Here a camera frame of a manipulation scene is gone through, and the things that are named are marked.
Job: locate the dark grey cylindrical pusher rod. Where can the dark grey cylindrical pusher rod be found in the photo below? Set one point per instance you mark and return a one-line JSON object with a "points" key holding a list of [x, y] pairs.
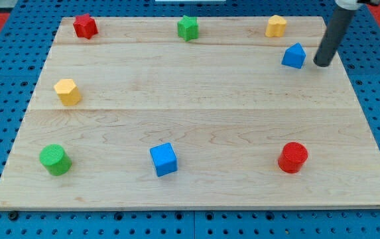
{"points": [[336, 29]]}

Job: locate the yellow heart block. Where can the yellow heart block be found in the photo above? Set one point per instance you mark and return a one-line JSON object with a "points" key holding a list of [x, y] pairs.
{"points": [[276, 26]]}

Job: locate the blue cube block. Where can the blue cube block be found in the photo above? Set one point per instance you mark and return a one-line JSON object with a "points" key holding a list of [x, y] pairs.
{"points": [[164, 159]]}

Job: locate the green cylinder block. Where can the green cylinder block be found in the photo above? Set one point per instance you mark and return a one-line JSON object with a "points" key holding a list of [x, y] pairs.
{"points": [[55, 160]]}

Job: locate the blue triangle block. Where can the blue triangle block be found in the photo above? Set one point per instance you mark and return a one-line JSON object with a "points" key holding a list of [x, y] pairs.
{"points": [[294, 56]]}

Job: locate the white rod mount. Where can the white rod mount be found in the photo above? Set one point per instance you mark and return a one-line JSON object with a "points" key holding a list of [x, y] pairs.
{"points": [[355, 4]]}

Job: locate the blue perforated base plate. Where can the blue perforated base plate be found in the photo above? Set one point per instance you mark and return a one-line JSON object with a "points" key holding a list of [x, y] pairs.
{"points": [[24, 44]]}

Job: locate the red star block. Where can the red star block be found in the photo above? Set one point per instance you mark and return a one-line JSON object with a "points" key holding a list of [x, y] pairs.
{"points": [[85, 26]]}

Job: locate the red cylinder block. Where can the red cylinder block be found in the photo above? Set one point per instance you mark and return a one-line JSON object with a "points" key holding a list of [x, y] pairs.
{"points": [[292, 157]]}

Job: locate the yellow hexagon block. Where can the yellow hexagon block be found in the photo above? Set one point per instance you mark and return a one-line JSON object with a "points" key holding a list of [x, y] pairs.
{"points": [[68, 92]]}

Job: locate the wooden board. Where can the wooden board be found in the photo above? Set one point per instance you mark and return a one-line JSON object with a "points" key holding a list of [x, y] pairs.
{"points": [[225, 103]]}

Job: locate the green star block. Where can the green star block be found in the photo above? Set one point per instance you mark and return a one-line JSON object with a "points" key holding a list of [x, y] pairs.
{"points": [[187, 28]]}

